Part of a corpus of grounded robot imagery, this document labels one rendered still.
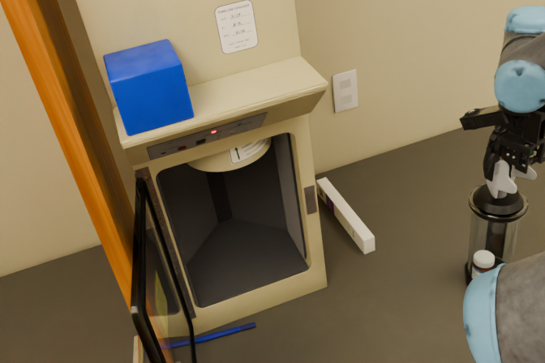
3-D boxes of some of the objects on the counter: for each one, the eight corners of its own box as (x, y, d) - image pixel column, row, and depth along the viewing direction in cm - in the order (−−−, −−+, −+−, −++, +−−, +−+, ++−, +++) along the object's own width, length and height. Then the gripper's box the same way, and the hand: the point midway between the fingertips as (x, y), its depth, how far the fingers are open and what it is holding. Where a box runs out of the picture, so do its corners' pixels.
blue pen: (190, 341, 121) (190, 338, 120) (255, 323, 122) (254, 320, 122) (191, 346, 120) (190, 343, 119) (256, 327, 121) (255, 324, 121)
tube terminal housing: (168, 261, 141) (61, -57, 98) (289, 220, 148) (240, -96, 104) (189, 337, 122) (66, -20, 78) (328, 286, 128) (288, -70, 84)
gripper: (526, 122, 90) (512, 223, 102) (568, 96, 94) (550, 195, 107) (482, 104, 96) (473, 200, 108) (523, 80, 101) (510, 176, 113)
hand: (499, 185), depth 109 cm, fingers closed on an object, 3 cm apart
